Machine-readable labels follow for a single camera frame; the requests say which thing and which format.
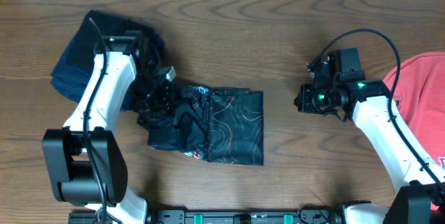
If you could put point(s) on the red shirt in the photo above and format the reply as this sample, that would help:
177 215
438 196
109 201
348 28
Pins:
419 96

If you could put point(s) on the black jersey with orange contour lines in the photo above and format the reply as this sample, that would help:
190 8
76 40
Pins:
217 125

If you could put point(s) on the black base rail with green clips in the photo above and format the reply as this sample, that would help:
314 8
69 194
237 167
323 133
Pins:
307 214

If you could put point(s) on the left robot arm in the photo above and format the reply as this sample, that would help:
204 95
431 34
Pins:
85 165

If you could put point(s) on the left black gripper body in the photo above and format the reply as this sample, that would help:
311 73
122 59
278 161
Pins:
151 97

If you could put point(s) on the folded dark navy clothes stack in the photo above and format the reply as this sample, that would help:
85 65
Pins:
72 72

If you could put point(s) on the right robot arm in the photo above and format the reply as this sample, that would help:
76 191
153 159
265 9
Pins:
417 180

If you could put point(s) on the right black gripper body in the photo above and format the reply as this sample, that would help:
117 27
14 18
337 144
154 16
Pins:
319 101

